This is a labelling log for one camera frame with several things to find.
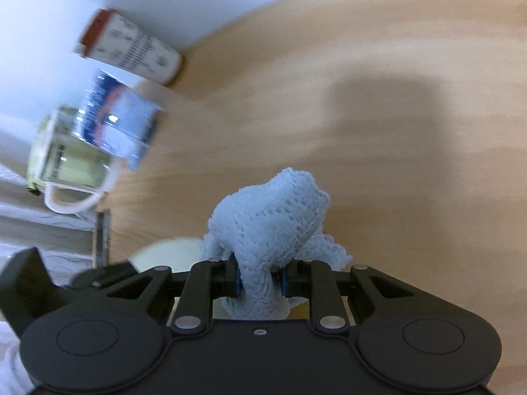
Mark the blue and clear packet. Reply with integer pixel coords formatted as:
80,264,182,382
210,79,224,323
75,70,168,172

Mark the yellow-green bag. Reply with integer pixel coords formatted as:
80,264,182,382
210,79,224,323
25,115,53,197

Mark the pale green bowl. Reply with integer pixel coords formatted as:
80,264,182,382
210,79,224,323
127,236,232,320

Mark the grey-blue cleaning cloth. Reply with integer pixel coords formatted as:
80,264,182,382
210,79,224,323
199,167,354,321

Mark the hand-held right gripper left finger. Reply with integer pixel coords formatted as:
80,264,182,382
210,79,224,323
91,255,242,335

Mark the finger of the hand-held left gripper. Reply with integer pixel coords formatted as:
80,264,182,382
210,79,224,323
70,260,141,293

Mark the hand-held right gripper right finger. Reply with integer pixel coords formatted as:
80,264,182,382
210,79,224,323
281,258,416,333

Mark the white patterned tumbler red lid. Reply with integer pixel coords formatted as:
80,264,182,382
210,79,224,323
73,8,184,87

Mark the glass pitcher cream lid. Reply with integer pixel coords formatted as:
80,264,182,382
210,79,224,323
26,106,125,215

